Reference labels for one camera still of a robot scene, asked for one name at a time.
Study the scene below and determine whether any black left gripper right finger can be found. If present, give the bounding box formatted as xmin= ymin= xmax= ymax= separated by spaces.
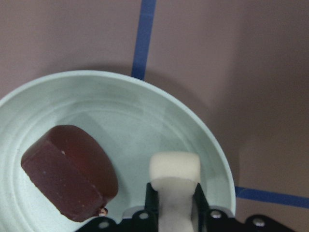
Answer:
xmin=193 ymin=183 xmax=238 ymax=232

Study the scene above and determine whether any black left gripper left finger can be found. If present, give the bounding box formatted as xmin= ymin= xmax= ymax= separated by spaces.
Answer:
xmin=120 ymin=183 xmax=159 ymax=232

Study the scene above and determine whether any white foam bun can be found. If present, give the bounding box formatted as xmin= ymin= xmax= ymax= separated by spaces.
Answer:
xmin=149 ymin=151 xmax=201 ymax=232

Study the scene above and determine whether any brown bun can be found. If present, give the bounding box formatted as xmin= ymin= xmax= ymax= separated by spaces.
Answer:
xmin=21 ymin=125 xmax=118 ymax=222

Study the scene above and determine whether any light green plate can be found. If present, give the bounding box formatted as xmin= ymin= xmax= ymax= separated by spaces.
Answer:
xmin=0 ymin=71 xmax=236 ymax=232

